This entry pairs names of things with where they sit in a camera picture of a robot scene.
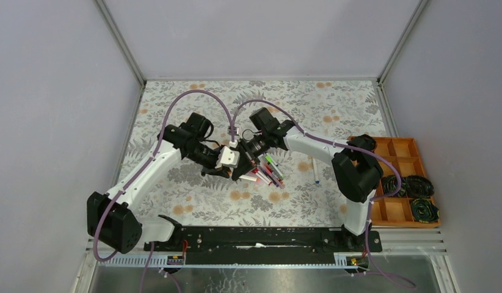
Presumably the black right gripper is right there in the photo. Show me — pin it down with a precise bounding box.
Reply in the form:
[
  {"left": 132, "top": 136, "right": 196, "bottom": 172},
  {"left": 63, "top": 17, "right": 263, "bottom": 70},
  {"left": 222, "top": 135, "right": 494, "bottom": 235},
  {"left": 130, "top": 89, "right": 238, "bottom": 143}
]
[{"left": 233, "top": 132, "right": 271, "bottom": 181}]

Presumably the white marker orange cap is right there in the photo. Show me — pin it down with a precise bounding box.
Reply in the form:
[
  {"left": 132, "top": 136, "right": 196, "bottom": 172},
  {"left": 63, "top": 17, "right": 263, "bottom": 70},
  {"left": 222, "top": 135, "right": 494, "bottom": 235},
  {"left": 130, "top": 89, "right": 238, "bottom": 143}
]
[{"left": 239, "top": 175, "right": 259, "bottom": 182}]

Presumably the white marker blue cap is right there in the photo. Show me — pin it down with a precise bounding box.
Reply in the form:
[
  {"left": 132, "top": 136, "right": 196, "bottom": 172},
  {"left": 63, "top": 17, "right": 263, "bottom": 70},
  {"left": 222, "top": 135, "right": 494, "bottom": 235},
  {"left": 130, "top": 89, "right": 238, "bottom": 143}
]
[{"left": 312, "top": 158, "right": 320, "bottom": 184}]

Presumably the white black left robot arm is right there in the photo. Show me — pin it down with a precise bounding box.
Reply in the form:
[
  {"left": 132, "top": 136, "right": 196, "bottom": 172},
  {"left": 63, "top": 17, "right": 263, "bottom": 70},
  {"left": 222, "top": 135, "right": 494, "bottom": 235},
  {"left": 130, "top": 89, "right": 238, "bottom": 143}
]
[{"left": 87, "top": 113, "right": 239, "bottom": 253}]

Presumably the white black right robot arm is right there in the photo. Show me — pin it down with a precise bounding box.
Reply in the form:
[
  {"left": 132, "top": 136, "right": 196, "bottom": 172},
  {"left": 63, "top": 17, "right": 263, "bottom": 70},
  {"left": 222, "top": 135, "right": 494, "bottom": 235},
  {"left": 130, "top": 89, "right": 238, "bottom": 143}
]
[{"left": 231, "top": 107, "right": 384, "bottom": 251}]

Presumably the purple pen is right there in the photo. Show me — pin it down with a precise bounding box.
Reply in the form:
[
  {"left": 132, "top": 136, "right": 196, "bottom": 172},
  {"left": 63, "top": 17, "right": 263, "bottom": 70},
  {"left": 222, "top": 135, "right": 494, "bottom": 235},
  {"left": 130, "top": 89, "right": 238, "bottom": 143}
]
[{"left": 268, "top": 173, "right": 285, "bottom": 189}]

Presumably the white marker red cap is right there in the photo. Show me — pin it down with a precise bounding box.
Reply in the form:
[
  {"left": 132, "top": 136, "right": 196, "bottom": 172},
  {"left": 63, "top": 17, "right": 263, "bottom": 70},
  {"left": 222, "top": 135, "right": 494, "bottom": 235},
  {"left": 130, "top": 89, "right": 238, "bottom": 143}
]
[{"left": 253, "top": 167, "right": 277, "bottom": 186}]

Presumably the floral patterned table mat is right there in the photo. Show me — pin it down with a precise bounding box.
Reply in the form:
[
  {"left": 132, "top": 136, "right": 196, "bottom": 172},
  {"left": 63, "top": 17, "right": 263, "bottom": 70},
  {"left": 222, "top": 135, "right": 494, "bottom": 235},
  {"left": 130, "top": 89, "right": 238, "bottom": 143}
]
[{"left": 113, "top": 80, "right": 391, "bottom": 228}]

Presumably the pink highlighter marker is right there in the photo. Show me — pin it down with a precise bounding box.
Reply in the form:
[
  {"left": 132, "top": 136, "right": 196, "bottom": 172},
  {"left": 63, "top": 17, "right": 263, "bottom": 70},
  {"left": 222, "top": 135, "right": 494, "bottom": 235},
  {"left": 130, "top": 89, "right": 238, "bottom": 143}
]
[{"left": 255, "top": 177, "right": 269, "bottom": 186}]

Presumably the orange wooden compartment tray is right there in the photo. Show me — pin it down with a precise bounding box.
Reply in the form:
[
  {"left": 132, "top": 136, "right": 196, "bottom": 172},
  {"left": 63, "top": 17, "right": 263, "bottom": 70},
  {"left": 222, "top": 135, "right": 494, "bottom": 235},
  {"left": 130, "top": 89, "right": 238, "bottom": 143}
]
[{"left": 371, "top": 137, "right": 440, "bottom": 228}]

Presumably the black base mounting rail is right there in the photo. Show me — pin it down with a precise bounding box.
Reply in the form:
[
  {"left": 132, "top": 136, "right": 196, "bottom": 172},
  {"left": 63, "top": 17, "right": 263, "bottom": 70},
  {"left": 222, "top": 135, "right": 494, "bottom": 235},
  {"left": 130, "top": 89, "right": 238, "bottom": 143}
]
[{"left": 140, "top": 223, "right": 383, "bottom": 263}]

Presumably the slotted aluminium cable duct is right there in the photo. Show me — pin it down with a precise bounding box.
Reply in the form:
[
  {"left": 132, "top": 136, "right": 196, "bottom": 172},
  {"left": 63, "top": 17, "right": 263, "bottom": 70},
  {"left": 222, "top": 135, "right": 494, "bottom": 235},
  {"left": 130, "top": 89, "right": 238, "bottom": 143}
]
[{"left": 101, "top": 254, "right": 359, "bottom": 269}]

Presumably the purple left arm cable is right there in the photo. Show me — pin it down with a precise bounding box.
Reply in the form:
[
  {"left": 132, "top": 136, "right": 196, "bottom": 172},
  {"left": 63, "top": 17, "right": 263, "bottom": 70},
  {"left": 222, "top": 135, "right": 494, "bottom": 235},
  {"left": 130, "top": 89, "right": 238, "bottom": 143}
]
[{"left": 92, "top": 89, "right": 238, "bottom": 262}]

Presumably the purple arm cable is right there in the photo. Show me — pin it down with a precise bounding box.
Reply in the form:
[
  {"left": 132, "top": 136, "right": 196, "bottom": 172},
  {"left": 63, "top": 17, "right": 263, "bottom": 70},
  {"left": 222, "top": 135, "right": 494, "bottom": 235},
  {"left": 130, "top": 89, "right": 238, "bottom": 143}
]
[
  {"left": 231, "top": 99, "right": 418, "bottom": 291},
  {"left": 92, "top": 89, "right": 238, "bottom": 262}
]

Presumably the black green coiled strap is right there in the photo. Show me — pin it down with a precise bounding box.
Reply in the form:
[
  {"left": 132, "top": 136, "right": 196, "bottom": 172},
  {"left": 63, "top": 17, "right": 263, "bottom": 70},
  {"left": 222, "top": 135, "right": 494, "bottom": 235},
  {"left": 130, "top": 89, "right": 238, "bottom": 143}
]
[
  {"left": 406, "top": 175, "right": 435, "bottom": 199},
  {"left": 410, "top": 198, "right": 440, "bottom": 224},
  {"left": 381, "top": 175, "right": 410, "bottom": 199}
]

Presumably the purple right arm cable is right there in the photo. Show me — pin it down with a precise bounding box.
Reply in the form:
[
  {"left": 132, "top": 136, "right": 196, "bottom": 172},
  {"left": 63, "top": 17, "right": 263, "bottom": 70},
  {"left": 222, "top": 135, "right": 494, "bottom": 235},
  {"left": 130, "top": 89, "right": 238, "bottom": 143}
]
[{"left": 231, "top": 99, "right": 418, "bottom": 291}]

